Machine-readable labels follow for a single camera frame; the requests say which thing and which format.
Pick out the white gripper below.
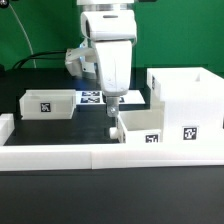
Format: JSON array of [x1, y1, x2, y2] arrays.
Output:
[[81, 10, 137, 117]]

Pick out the white front drawer tray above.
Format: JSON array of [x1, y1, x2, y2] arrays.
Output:
[[109, 109, 164, 144]]

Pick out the white drawer tray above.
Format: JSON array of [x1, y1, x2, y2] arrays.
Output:
[[19, 89, 76, 120], [109, 109, 164, 144]]

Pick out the white drawer cabinet box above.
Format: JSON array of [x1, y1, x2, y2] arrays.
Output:
[[146, 67, 224, 144]]

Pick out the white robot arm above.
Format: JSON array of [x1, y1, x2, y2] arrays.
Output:
[[77, 0, 143, 117]]

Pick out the white rear drawer tray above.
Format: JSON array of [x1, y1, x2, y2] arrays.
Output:
[[19, 89, 76, 120]]

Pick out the white fiducial marker sheet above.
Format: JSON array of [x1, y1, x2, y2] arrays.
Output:
[[76, 90, 145, 105]]

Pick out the white U-shaped fence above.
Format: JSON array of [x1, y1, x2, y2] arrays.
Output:
[[0, 114, 224, 171]]

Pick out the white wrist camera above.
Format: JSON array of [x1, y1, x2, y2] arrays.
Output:
[[65, 47, 97, 80]]

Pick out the thin white cable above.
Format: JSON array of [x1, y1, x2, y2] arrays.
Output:
[[9, 3, 38, 69]]

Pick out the black power cables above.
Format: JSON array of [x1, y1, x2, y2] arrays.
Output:
[[11, 49, 68, 70]]

